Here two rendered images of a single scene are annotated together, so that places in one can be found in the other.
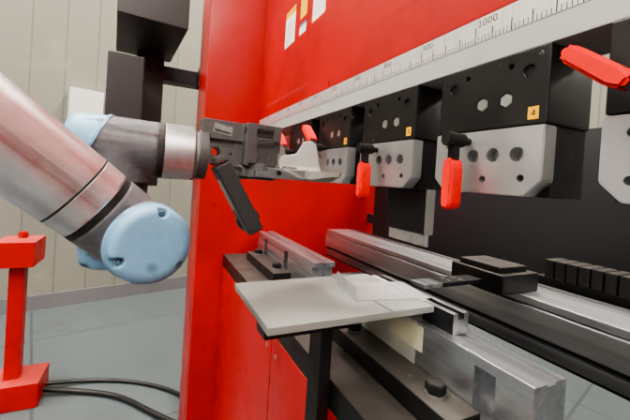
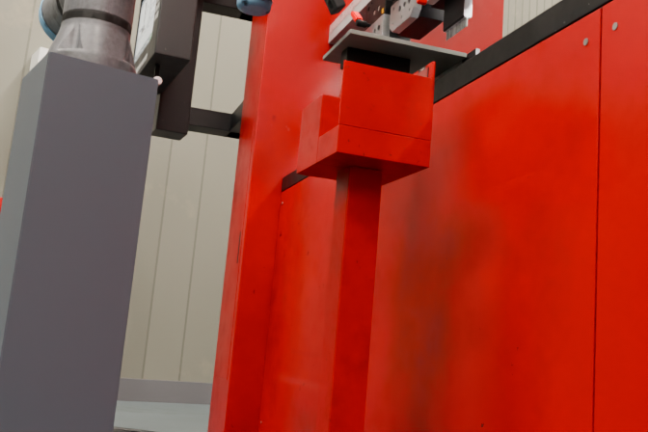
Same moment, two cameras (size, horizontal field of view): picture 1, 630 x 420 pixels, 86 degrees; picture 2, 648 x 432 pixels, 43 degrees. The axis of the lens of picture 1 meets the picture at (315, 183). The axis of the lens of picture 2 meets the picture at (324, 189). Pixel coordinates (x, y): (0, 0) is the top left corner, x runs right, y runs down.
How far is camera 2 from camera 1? 1.41 m
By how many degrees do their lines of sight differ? 14
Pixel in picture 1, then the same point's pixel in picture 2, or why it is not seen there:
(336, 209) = not seen: hidden behind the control
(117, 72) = not seen: outside the picture
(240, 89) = not seen: outside the picture
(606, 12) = not seen: outside the picture
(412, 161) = not seen: outside the picture
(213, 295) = (268, 227)
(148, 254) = not seen: outside the picture
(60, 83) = (22, 45)
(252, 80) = not seen: outside the picture
